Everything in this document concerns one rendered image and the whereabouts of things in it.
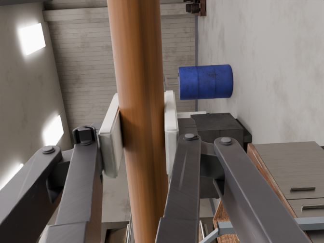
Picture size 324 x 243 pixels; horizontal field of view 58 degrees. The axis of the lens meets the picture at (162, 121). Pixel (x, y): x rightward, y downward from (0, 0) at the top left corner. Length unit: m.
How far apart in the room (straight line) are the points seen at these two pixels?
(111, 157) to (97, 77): 9.48
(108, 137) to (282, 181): 1.73
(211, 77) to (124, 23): 4.72
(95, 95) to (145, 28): 9.68
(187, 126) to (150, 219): 0.08
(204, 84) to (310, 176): 3.19
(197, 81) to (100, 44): 5.09
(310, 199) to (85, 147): 1.66
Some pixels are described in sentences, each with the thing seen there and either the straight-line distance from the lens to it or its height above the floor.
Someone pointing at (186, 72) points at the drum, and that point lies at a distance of 4.88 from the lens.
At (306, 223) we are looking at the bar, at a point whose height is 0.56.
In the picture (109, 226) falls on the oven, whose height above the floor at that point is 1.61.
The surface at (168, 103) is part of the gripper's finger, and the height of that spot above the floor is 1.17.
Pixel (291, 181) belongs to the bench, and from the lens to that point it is 1.87.
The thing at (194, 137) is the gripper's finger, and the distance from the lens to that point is 0.15.
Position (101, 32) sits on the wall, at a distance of 9.33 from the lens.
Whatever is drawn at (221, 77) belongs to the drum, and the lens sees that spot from 4.91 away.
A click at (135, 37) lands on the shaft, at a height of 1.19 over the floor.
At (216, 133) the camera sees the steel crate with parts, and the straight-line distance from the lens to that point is 3.94.
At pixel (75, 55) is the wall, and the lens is 9.63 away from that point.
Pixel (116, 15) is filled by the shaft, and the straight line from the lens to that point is 0.17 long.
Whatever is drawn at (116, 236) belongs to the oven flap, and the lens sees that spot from 2.27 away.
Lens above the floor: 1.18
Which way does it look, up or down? level
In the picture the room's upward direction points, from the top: 93 degrees counter-clockwise
